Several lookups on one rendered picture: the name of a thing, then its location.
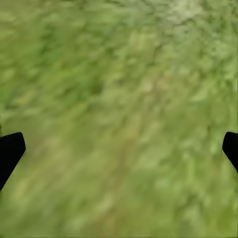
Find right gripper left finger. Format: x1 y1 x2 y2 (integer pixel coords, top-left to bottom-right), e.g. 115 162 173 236
0 132 26 191

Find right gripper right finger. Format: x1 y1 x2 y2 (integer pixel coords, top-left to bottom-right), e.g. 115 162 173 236
222 132 238 172

